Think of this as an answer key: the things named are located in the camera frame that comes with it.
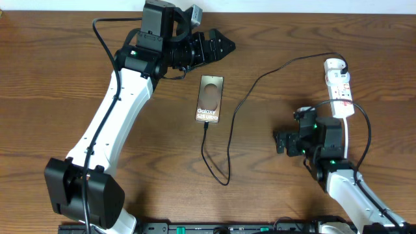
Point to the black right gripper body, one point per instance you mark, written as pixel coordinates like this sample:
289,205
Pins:
296,147

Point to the black mounting rail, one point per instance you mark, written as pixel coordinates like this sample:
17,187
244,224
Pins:
281,227

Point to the white power strip socket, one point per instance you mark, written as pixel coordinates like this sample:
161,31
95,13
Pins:
338,87

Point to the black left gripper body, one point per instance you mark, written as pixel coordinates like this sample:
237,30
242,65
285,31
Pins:
199,50

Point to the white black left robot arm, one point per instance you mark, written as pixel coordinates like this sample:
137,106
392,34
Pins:
82,186

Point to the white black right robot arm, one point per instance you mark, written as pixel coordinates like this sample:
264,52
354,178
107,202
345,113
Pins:
320,141

